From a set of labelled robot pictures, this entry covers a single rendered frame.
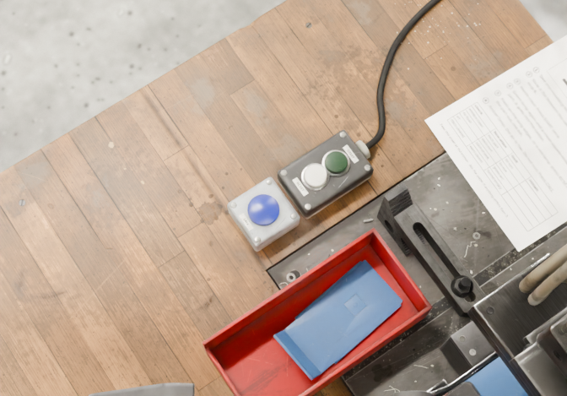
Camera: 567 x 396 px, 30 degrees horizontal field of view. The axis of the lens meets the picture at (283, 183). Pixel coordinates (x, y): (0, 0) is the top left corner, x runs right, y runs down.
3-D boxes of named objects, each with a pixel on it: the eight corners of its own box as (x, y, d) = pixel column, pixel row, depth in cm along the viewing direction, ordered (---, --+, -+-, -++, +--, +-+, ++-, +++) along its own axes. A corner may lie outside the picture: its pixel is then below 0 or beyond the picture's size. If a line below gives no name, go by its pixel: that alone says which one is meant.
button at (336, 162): (319, 164, 136) (320, 158, 134) (337, 151, 136) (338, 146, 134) (332, 181, 135) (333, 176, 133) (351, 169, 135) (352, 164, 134)
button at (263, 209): (241, 208, 134) (240, 204, 132) (267, 192, 134) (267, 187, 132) (259, 234, 133) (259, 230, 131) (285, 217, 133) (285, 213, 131)
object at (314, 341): (272, 339, 130) (272, 335, 127) (364, 260, 133) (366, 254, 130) (310, 383, 128) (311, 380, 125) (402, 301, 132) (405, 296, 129)
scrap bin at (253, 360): (204, 350, 130) (201, 342, 124) (369, 239, 134) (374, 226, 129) (259, 433, 127) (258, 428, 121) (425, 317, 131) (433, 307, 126)
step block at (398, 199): (376, 216, 135) (384, 195, 127) (395, 203, 136) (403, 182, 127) (406, 257, 134) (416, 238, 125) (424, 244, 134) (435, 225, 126)
